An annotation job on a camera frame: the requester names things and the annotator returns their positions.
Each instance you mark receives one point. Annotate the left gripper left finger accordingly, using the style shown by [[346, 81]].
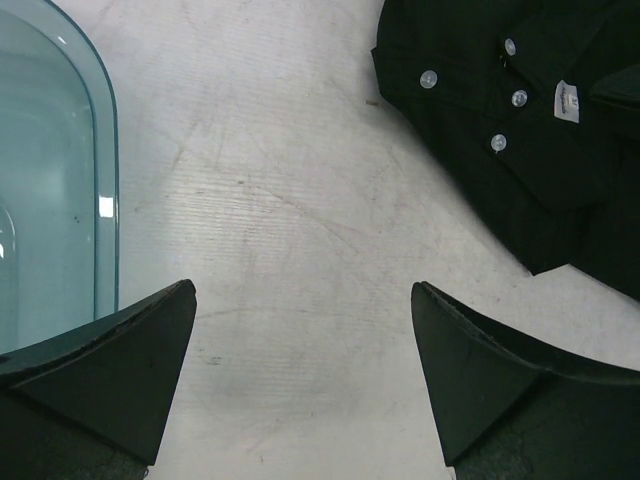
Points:
[[93, 402]]

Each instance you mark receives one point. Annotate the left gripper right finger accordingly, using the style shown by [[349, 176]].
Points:
[[509, 406]]

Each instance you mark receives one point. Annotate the black long sleeve shirt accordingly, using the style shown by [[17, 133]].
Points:
[[533, 108]]

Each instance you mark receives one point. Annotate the translucent blue plastic bin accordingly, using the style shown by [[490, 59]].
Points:
[[59, 177]]

